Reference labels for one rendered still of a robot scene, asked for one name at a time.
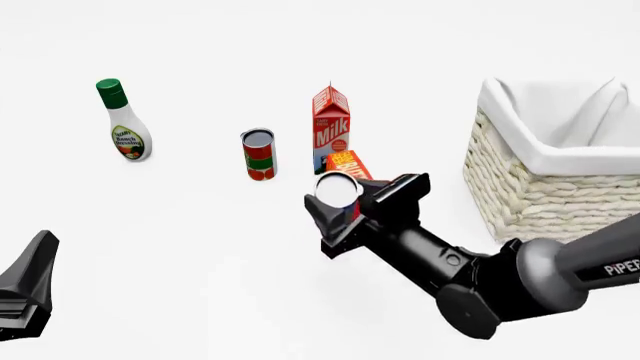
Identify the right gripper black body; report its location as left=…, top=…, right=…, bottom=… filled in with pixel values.
left=319, top=216, right=385, bottom=261

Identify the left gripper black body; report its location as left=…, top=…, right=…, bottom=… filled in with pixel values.
left=0, top=290, right=54, bottom=343

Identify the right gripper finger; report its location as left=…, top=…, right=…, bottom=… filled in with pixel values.
left=303, top=193, right=363, bottom=242
left=356, top=178, right=393, bottom=212

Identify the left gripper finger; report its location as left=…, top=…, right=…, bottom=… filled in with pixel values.
left=0, top=229, right=61, bottom=313

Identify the alphabet soup can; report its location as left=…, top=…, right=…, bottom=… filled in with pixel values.
left=314, top=170, right=366, bottom=223

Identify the white cloth basket liner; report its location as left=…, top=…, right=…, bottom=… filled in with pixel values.
left=476, top=75, right=640, bottom=177

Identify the woven cream wicker basket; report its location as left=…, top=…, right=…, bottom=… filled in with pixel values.
left=462, top=107, right=640, bottom=246

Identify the orange butter box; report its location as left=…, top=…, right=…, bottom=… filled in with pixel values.
left=324, top=149, right=375, bottom=183

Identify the red white milk carton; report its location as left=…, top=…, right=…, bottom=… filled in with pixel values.
left=312, top=80, right=352, bottom=176

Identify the red green tomato can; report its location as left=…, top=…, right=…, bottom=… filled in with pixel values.
left=239, top=127, right=278, bottom=183

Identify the white ranch dressing bottle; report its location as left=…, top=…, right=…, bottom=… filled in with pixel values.
left=95, top=77, right=154, bottom=163

